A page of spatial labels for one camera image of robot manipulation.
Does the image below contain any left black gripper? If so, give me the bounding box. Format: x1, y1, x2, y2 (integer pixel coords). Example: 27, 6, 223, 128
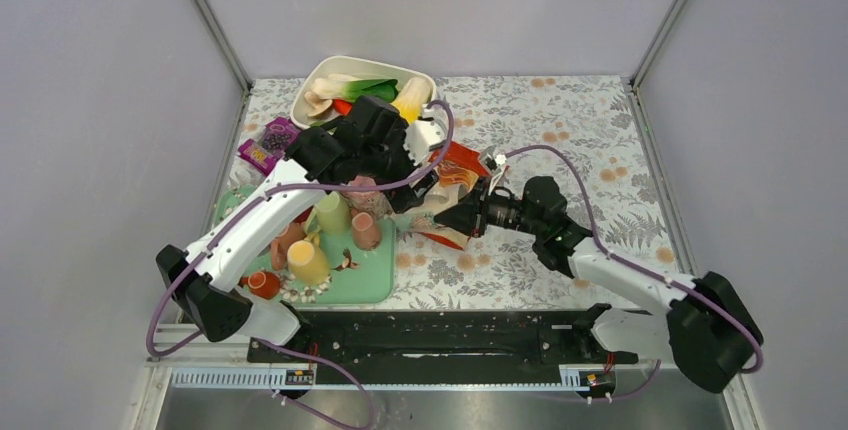
360, 117, 438, 211

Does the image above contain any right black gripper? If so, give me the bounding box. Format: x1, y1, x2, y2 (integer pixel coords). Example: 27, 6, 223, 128
434, 176, 544, 238

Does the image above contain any large pink patterned mug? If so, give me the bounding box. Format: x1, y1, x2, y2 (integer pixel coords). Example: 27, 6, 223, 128
341, 190, 393, 219

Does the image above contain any light green mug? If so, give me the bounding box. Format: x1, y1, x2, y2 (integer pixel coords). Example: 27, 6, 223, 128
313, 192, 352, 235

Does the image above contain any small pink mug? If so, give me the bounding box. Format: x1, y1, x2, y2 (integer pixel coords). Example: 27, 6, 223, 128
351, 212, 382, 251

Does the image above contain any cream floral mug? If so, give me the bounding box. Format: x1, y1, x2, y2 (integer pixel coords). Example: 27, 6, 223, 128
422, 179, 474, 213

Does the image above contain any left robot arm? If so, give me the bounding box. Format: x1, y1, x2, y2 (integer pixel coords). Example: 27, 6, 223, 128
156, 96, 455, 361

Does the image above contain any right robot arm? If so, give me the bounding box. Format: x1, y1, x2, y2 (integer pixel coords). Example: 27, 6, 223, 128
434, 176, 764, 393

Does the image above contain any yellow mug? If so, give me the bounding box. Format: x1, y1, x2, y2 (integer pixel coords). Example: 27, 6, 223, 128
287, 240, 330, 285

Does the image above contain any salmon brown mug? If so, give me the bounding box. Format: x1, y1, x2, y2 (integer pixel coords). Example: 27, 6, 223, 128
269, 222, 306, 272

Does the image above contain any small orange mug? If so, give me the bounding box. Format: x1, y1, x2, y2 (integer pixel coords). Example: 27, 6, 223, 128
240, 271, 282, 300

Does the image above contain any cassava chips bag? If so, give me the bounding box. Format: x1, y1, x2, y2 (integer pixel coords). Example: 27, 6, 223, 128
392, 143, 488, 250

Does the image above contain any toy orange carrot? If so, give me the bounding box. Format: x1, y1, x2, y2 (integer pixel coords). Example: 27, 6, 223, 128
332, 99, 352, 116

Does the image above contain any toy yellow cabbage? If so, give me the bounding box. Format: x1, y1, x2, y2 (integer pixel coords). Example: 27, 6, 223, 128
391, 77, 432, 123

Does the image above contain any toy bok choy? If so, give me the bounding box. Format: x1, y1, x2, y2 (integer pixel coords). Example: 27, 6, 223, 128
310, 74, 399, 103

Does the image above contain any toy mushroom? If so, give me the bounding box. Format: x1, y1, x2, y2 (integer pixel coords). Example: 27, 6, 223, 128
304, 91, 333, 119

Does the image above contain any purple snack packet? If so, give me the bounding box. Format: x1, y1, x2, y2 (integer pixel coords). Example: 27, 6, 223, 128
238, 117, 300, 176

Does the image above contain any white rectangular vegetable bin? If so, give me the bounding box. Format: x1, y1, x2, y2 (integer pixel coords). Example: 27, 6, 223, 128
289, 56, 437, 129

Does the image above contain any green floral tray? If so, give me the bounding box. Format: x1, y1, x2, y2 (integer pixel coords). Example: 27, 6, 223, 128
211, 185, 399, 306

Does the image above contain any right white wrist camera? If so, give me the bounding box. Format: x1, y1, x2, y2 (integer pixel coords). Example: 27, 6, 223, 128
478, 145, 508, 180

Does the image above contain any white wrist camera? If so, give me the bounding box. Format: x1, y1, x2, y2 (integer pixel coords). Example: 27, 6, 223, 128
403, 117, 449, 166
478, 145, 508, 180

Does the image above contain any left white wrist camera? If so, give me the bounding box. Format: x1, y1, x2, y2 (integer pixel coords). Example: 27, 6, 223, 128
403, 117, 449, 166

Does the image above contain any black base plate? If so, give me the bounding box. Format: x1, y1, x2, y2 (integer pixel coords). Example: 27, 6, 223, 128
287, 306, 638, 385

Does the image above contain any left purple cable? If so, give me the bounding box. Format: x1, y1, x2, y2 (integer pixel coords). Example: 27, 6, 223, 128
145, 99, 456, 430

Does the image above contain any purple cable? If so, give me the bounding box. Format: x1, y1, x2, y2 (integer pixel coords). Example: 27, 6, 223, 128
493, 144, 765, 406
145, 99, 456, 430

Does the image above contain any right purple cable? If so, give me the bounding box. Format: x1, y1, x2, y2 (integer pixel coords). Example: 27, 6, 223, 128
493, 144, 765, 406

